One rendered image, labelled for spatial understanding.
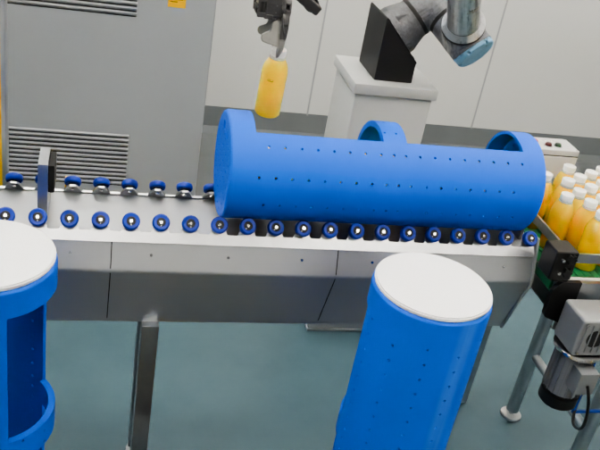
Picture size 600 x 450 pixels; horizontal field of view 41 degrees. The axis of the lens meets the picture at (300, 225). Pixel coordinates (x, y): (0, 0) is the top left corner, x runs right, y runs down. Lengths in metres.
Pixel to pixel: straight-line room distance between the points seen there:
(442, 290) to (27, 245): 0.93
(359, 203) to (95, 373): 1.38
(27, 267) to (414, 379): 0.88
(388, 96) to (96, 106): 1.40
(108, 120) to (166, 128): 0.26
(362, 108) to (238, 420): 1.20
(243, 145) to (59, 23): 1.76
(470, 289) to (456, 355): 0.16
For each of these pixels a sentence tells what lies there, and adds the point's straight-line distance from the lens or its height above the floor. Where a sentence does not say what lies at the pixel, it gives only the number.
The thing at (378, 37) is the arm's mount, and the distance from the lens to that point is 2.99.
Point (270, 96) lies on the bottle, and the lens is 2.06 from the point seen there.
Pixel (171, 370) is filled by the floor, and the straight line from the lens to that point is 3.12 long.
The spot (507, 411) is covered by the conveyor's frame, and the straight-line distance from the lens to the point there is 3.31.
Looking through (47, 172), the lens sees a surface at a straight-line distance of 2.09.
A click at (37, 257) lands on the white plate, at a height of 1.04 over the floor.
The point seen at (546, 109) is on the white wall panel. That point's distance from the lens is 5.82.
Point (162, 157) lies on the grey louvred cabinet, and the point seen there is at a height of 0.37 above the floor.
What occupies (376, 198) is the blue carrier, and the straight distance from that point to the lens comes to 2.11.
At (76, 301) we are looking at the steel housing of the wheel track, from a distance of 2.22.
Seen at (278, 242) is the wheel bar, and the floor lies 0.92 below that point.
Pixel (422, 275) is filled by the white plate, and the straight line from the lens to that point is 1.92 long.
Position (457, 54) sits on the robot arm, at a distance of 2.94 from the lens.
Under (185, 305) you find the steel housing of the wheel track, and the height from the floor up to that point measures 0.70.
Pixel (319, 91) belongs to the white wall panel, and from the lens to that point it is 5.20.
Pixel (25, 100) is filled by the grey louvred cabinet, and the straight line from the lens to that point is 3.76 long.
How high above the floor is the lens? 1.99
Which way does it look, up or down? 28 degrees down
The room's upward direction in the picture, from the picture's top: 11 degrees clockwise
